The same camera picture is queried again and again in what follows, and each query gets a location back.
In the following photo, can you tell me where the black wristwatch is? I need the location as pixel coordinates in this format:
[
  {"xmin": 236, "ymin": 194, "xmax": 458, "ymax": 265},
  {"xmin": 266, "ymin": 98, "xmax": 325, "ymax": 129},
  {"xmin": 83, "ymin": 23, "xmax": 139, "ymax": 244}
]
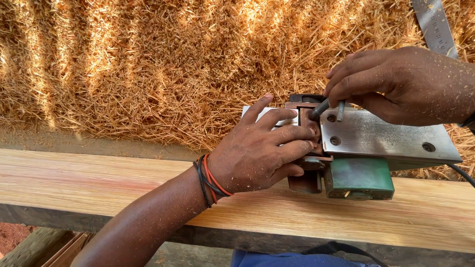
[{"xmin": 458, "ymin": 112, "xmax": 475, "ymax": 136}]

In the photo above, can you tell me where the person's blue clothing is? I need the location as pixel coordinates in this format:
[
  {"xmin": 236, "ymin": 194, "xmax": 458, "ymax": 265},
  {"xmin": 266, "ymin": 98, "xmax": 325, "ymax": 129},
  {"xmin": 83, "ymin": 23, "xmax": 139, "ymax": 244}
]
[{"xmin": 230, "ymin": 249, "xmax": 383, "ymax": 267}]

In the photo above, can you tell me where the black thread bracelet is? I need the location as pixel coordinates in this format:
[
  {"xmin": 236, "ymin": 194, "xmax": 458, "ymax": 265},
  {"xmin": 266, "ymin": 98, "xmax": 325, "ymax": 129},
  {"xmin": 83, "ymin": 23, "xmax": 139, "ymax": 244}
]
[{"xmin": 192, "ymin": 155, "xmax": 231, "ymax": 209}]

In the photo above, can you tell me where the black power cable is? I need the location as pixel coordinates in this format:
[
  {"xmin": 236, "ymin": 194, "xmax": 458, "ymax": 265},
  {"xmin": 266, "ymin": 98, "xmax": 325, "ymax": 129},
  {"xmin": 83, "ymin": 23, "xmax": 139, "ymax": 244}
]
[{"xmin": 445, "ymin": 163, "xmax": 475, "ymax": 188}]

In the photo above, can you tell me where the red thread bracelet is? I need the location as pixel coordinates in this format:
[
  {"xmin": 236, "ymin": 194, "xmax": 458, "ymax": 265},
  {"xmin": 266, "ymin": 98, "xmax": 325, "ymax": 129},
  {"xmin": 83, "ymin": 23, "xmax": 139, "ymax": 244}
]
[{"xmin": 202, "ymin": 154, "xmax": 235, "ymax": 205}]

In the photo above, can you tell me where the person's left hand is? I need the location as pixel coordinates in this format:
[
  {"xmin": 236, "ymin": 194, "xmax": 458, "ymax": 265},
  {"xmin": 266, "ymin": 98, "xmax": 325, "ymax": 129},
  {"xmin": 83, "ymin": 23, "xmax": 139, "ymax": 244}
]
[{"xmin": 206, "ymin": 93, "xmax": 320, "ymax": 194}]

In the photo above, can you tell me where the steel ruler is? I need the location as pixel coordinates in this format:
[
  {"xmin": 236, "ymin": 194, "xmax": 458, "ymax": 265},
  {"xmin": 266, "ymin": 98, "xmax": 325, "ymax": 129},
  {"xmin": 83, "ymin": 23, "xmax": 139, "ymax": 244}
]
[{"xmin": 411, "ymin": 0, "xmax": 460, "ymax": 60}]

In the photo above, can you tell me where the dark wooden beam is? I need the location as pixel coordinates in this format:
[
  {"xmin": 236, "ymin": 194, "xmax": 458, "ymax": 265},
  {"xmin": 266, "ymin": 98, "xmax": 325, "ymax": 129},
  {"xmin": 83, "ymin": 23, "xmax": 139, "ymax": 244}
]
[{"xmin": 0, "ymin": 203, "xmax": 475, "ymax": 267}]

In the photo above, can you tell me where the light wooden plank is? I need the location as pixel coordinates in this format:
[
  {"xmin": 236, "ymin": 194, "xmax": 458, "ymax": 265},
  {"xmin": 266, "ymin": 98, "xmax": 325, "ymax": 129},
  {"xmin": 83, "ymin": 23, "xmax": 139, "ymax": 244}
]
[{"xmin": 0, "ymin": 148, "xmax": 475, "ymax": 255}]

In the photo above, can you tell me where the person's right hand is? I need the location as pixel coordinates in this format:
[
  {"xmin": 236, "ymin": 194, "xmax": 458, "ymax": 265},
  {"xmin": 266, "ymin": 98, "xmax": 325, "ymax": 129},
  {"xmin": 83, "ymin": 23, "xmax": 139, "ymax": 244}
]
[{"xmin": 322, "ymin": 46, "xmax": 462, "ymax": 127}]

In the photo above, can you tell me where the dark grey hex key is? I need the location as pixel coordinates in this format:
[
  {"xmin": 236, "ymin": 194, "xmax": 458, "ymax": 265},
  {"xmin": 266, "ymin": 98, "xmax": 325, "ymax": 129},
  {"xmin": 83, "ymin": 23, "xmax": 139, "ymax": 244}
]
[{"xmin": 309, "ymin": 97, "xmax": 346, "ymax": 123}]

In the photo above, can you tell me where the green electric hand planer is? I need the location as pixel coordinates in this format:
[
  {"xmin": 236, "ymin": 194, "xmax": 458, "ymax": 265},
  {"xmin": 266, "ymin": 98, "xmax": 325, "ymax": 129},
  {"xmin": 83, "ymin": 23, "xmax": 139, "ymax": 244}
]
[{"xmin": 241, "ymin": 93, "xmax": 463, "ymax": 201}]

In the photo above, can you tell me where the grey wooden log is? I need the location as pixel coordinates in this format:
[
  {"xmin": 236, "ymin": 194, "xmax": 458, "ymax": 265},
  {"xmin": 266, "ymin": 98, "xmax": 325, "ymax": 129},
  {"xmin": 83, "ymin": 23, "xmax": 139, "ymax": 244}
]
[{"xmin": 0, "ymin": 227, "xmax": 72, "ymax": 267}]

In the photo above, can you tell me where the heap of wood shavings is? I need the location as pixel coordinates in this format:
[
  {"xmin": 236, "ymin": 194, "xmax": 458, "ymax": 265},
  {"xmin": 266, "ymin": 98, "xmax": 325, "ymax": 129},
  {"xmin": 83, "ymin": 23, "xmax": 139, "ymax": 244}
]
[{"xmin": 0, "ymin": 0, "xmax": 475, "ymax": 182}]

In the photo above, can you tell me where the black strap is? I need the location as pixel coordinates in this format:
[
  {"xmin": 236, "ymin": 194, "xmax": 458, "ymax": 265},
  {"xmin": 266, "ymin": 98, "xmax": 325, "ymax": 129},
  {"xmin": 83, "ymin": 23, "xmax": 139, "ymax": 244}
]
[{"xmin": 301, "ymin": 241, "xmax": 389, "ymax": 267}]

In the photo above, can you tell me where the reddish wooden board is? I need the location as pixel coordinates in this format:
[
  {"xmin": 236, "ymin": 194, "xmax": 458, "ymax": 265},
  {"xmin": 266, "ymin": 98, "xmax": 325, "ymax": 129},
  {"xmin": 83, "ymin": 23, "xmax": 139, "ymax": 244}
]
[{"xmin": 40, "ymin": 232, "xmax": 94, "ymax": 267}]

